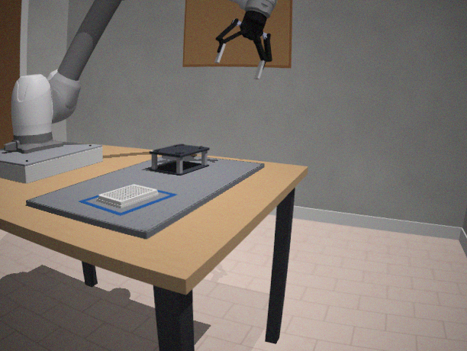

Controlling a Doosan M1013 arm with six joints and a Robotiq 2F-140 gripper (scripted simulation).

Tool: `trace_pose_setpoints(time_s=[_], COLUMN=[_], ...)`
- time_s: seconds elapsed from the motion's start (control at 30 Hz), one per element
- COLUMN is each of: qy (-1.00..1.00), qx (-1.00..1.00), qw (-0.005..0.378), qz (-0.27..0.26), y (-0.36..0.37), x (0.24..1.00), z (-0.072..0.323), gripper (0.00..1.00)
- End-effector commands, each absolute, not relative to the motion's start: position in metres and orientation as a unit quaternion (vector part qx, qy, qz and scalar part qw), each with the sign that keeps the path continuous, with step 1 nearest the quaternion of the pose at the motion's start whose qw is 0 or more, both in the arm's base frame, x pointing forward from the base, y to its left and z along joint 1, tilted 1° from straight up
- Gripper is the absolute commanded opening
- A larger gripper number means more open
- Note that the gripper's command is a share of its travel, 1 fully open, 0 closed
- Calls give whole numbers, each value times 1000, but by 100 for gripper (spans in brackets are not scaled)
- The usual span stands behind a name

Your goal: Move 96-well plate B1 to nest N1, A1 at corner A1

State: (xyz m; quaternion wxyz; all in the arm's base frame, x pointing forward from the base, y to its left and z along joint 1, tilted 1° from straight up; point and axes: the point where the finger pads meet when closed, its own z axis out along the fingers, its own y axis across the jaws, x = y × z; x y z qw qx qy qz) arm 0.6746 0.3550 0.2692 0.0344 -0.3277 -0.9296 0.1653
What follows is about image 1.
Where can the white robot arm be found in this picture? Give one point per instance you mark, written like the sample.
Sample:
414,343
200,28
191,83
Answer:
38,102

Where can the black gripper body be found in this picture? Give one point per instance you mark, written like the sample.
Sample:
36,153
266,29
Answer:
256,21

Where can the blue rectangular tape outline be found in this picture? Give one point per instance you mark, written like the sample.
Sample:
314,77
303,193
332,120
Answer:
133,209

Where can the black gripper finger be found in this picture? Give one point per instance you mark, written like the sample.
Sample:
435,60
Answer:
222,41
262,54

